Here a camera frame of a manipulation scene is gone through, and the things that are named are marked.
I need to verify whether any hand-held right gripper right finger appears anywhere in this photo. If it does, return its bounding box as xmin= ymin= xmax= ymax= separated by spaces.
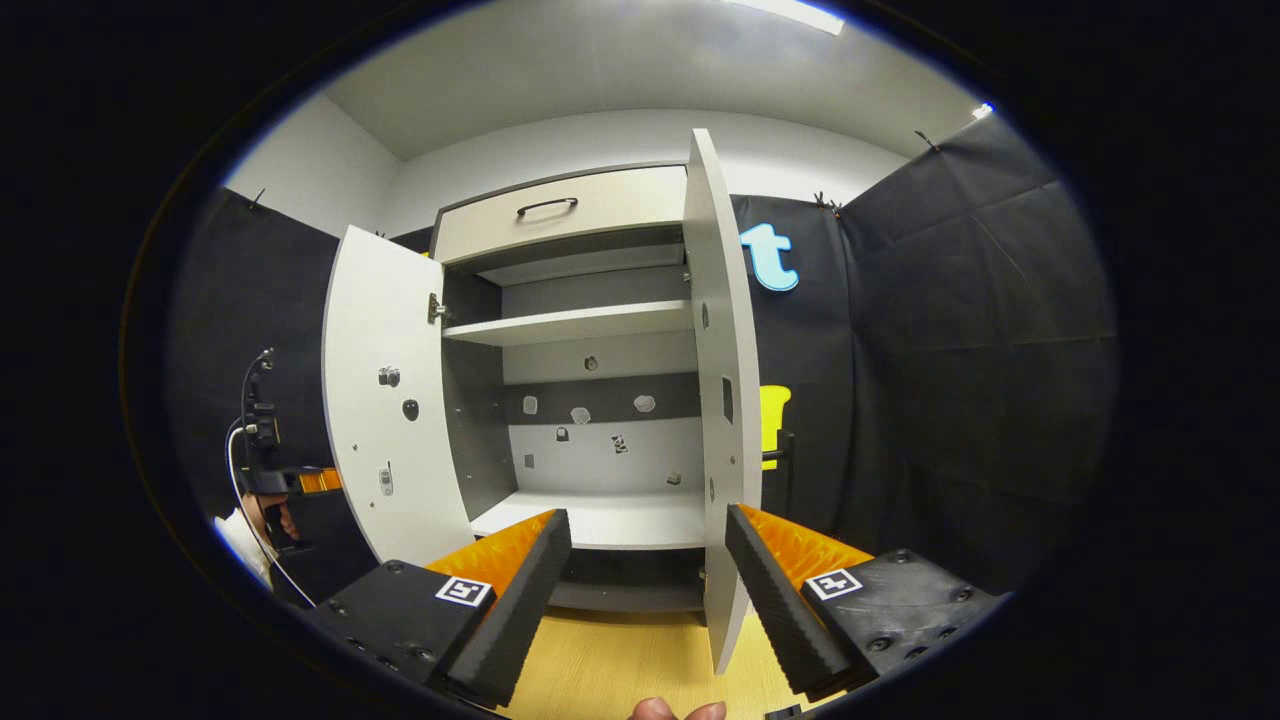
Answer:
xmin=725 ymin=503 xmax=1006 ymax=703

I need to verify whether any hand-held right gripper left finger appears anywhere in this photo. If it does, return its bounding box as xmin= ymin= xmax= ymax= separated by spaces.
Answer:
xmin=300 ymin=508 xmax=573 ymax=709

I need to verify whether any cabinet door with camera sticker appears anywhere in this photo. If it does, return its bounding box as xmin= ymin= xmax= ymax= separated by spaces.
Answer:
xmin=321 ymin=224 xmax=477 ymax=567

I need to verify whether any beige double-door shoe cabinet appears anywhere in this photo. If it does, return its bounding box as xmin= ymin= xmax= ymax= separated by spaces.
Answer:
xmin=430 ymin=160 xmax=706 ymax=613

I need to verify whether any cabinet door with headphones sticker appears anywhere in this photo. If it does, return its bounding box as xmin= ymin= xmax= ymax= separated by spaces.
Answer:
xmin=682 ymin=128 xmax=798 ymax=676

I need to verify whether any white cabinet shelf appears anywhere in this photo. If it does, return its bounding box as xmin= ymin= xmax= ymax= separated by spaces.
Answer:
xmin=443 ymin=300 xmax=694 ymax=348
xmin=468 ymin=490 xmax=707 ymax=551

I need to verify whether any black backdrop cloth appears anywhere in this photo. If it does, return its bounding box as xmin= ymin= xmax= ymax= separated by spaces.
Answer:
xmin=165 ymin=115 xmax=1119 ymax=611

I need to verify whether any long ceiling light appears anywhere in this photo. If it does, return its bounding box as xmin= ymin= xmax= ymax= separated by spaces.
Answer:
xmin=725 ymin=0 xmax=846 ymax=37

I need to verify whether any white cable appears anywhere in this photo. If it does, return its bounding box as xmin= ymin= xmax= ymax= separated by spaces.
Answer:
xmin=226 ymin=420 xmax=317 ymax=608

